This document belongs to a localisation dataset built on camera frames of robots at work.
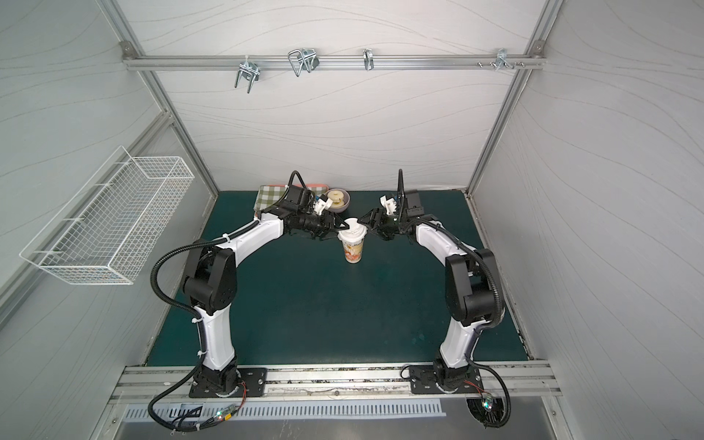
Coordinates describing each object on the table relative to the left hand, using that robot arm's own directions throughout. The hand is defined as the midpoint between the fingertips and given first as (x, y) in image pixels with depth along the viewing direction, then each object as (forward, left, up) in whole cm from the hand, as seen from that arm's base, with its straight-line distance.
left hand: (347, 231), depth 87 cm
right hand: (+3, -5, 0) cm, 6 cm away
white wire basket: (-13, +60, +16) cm, 63 cm away
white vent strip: (-47, +34, -17) cm, 61 cm away
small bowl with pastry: (+25, +5, -10) cm, 27 cm away
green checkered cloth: (+30, +37, -15) cm, 50 cm away
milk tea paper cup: (-4, -2, -2) cm, 5 cm away
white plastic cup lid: (-1, -3, +1) cm, 3 cm away
